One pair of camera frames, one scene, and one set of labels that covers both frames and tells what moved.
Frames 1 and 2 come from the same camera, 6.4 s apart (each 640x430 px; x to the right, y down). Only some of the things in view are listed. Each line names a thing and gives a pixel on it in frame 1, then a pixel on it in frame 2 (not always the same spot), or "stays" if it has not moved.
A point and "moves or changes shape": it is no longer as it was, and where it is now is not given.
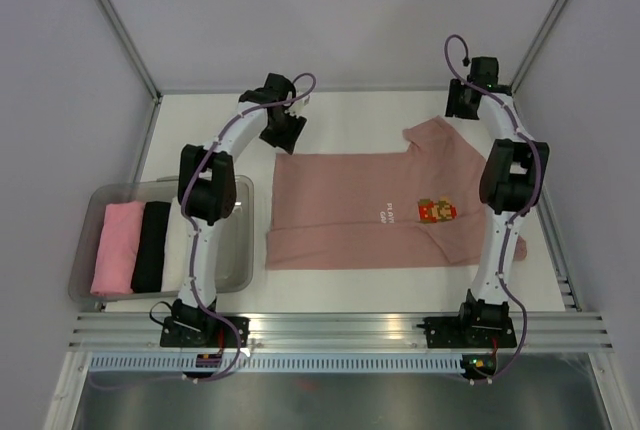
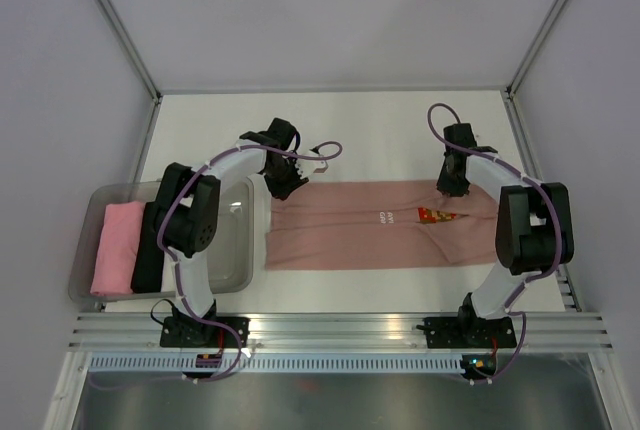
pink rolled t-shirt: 118,252 stays
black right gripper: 453,107 → 443,184
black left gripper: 286,142 → 282,191
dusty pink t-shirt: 378,209 moves or changes shape
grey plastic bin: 236,261 stays
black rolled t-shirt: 150,261 stays
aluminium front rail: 338,331 stays
